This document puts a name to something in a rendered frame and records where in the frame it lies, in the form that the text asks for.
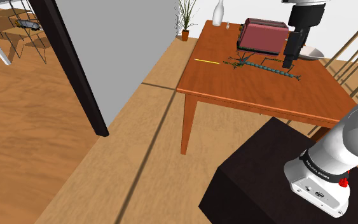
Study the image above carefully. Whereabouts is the dark robot stand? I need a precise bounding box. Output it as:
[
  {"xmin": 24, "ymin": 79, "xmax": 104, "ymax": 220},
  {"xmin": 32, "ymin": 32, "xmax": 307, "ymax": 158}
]
[{"xmin": 198, "ymin": 116, "xmax": 358, "ymax": 224}]

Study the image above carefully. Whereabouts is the pink toaster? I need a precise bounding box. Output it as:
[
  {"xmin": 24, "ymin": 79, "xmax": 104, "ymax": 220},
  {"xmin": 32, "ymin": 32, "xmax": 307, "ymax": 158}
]
[{"xmin": 236, "ymin": 17, "xmax": 290, "ymax": 57}]

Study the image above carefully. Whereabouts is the yellow pencil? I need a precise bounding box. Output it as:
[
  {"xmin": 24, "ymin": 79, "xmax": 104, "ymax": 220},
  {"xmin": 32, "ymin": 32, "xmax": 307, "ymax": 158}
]
[{"xmin": 193, "ymin": 58, "xmax": 221, "ymax": 66}]

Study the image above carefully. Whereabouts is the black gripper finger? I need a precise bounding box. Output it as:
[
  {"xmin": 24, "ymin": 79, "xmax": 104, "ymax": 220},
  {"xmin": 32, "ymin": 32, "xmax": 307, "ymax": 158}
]
[{"xmin": 282, "ymin": 55, "xmax": 295, "ymax": 69}]

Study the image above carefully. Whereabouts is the brown wooden table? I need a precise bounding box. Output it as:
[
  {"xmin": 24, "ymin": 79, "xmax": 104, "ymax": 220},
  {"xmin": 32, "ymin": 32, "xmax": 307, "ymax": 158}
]
[{"xmin": 176, "ymin": 19, "xmax": 358, "ymax": 156}]

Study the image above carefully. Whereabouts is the potted green plant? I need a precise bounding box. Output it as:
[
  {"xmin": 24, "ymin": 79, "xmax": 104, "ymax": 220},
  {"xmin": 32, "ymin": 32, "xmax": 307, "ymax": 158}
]
[{"xmin": 177, "ymin": 0, "xmax": 198, "ymax": 43}]

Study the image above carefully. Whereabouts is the white bowl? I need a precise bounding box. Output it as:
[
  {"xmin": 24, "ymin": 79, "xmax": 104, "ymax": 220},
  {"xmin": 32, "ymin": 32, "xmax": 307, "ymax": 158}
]
[{"xmin": 298, "ymin": 45, "xmax": 326, "ymax": 61}]

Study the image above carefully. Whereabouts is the light wooden chair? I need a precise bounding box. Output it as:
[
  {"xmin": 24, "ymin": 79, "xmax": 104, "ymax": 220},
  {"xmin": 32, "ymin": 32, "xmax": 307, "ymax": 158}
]
[{"xmin": 307, "ymin": 17, "xmax": 358, "ymax": 137}]

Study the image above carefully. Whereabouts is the white bottle vase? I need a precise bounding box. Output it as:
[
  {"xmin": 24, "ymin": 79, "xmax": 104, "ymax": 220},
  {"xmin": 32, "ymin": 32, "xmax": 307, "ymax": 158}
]
[{"xmin": 212, "ymin": 0, "xmax": 225, "ymax": 27}]

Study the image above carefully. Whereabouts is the black door frame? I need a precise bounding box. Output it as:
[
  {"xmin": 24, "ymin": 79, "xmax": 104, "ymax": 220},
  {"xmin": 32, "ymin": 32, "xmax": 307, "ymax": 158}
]
[{"xmin": 27, "ymin": 0, "xmax": 110, "ymax": 138}]

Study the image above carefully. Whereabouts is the wire frame wooden shelf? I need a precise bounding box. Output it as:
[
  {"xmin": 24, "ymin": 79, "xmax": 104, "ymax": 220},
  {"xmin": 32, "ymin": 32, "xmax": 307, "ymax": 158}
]
[{"xmin": 0, "ymin": 0, "xmax": 53, "ymax": 65}]

